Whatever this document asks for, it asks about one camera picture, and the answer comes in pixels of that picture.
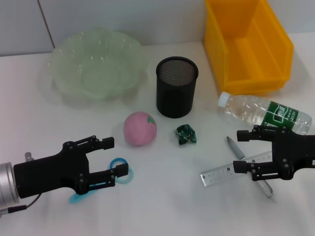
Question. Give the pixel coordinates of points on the green glass fruit plate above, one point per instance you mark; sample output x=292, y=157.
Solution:
x=98, y=64

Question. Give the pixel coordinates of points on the black mesh pen cup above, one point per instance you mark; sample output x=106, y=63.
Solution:
x=176, y=98

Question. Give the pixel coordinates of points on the pink toy peach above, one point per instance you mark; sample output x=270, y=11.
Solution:
x=139, y=129

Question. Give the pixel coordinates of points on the clear plastic ruler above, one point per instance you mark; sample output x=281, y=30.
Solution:
x=221, y=173

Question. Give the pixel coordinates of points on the yellow plastic bin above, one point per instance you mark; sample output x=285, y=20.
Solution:
x=246, y=37

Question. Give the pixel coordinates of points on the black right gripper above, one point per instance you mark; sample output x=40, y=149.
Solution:
x=295, y=152

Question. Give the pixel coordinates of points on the silver ballpoint pen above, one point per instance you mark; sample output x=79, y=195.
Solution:
x=237, y=151

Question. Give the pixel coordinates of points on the blue scissors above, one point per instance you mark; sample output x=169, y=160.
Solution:
x=125, y=178

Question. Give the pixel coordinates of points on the clear green-label water bottle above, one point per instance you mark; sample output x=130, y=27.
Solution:
x=246, y=108

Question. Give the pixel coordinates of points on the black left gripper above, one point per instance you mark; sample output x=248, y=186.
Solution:
x=49, y=172

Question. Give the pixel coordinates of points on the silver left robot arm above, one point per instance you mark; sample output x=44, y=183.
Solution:
x=7, y=182

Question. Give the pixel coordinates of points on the green plastic wrapper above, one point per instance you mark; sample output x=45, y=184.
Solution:
x=185, y=134

